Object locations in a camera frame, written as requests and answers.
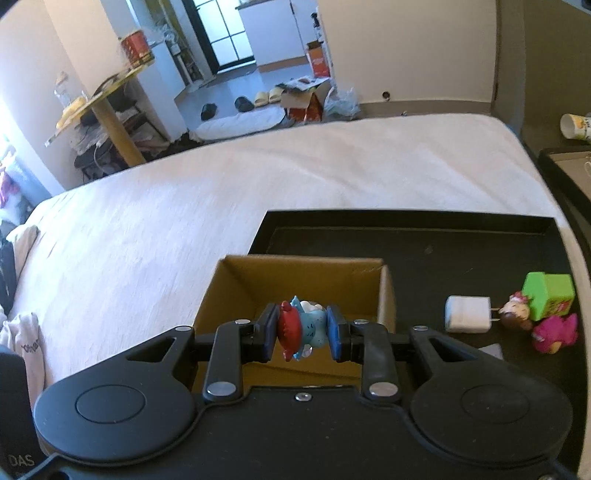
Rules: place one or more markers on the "white floor mat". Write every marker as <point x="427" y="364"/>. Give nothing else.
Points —
<point x="238" y="123"/>

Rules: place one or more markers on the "brown cardboard sheet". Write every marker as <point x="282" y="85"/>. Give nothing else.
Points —
<point x="545" y="69"/>

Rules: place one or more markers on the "blue figurine with red crab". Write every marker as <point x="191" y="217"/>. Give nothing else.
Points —
<point x="308" y="328"/>

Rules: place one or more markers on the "red tin can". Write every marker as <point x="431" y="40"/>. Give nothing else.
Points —
<point x="137" y="47"/>

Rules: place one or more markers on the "brown-haired doll head figurine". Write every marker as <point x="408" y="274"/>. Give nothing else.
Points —
<point x="515" y="317"/>

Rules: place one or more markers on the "brown cardboard box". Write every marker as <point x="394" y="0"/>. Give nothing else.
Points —
<point x="295" y="277"/>

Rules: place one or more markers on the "white charger plug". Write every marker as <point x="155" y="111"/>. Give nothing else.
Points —
<point x="466" y="314"/>

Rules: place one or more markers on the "white kitchen cabinet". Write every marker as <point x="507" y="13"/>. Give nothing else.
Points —
<point x="272" y="32"/>

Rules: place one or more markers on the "black slipper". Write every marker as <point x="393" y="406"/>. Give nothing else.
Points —
<point x="244" y="104"/>
<point x="208" y="111"/>

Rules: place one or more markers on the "open cardboard box with papers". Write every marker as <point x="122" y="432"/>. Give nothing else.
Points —
<point x="302" y="99"/>

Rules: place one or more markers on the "white garment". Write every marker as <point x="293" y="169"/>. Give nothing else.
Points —
<point x="30" y="346"/>

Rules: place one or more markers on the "glass jar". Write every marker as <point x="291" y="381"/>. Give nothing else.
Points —
<point x="63" y="91"/>

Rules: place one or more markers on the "black tray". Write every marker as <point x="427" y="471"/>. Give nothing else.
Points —
<point x="415" y="258"/>

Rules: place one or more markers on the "clear plastic bag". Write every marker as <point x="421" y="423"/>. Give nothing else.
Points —
<point x="342" y="105"/>

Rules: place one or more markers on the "green toy box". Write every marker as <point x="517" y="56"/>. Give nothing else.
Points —
<point x="547" y="290"/>

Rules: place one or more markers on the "beige slipper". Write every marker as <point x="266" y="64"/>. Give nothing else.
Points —
<point x="278" y="94"/>
<point x="261" y="98"/>

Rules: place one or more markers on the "beige pillow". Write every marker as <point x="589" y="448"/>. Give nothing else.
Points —
<point x="25" y="247"/>

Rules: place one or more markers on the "white low cabinet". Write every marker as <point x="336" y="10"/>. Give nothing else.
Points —
<point x="159" y="92"/>

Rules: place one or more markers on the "orange carton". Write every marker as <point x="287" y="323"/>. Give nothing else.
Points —
<point x="319" y="60"/>

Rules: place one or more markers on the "pink plush toy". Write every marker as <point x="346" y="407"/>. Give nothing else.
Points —
<point x="555" y="334"/>

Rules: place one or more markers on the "black framed glass door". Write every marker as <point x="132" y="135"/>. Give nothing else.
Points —
<point x="221" y="32"/>

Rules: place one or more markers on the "paper cup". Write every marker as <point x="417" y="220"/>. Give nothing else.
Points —
<point x="577" y="127"/>

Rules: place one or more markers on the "black chair with clutter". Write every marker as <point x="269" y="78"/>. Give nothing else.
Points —
<point x="92" y="147"/>

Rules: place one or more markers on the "round yellow table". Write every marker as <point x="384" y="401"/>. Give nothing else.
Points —
<point x="113" y="120"/>

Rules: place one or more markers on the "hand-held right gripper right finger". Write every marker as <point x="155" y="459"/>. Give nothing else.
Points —
<point x="333" y="333"/>

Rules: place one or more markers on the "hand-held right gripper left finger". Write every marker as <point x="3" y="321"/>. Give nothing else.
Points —
<point x="270" y="333"/>

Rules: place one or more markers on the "white bed sheet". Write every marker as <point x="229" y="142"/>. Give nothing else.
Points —
<point x="207" y="194"/>

